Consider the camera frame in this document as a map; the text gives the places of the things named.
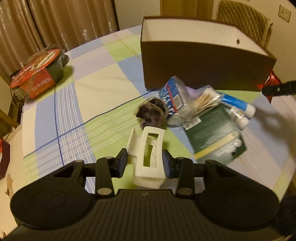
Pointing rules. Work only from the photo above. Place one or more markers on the wall socket plate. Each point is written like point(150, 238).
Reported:
point(284, 13)

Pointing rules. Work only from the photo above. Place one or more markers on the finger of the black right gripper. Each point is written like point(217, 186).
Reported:
point(288, 88)

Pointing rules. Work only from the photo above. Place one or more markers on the blue hand cream tube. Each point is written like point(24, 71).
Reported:
point(231, 101)

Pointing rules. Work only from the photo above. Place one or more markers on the red snack packet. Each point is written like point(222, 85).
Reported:
point(270, 84)

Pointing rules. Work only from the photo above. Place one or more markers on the floss pick clear box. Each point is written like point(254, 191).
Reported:
point(178, 101)

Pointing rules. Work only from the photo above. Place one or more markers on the brown cardboard box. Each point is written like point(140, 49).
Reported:
point(202, 53)

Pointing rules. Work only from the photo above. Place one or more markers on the dark velvet scrunchie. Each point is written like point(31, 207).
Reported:
point(152, 112)

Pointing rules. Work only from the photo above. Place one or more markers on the wooden door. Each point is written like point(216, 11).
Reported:
point(199, 9)

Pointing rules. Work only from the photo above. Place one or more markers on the white plastic hair claw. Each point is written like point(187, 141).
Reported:
point(145, 154)

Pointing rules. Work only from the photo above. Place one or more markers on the dark green carded package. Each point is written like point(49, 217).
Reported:
point(215, 136)

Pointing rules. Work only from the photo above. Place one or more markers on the small white medicine bottle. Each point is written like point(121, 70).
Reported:
point(238, 116)

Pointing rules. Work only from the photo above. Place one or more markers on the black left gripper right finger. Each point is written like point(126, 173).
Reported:
point(182, 169)

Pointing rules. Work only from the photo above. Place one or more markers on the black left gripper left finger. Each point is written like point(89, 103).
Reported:
point(107, 168)

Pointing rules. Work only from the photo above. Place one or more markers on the brown curtain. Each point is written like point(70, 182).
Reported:
point(29, 26)

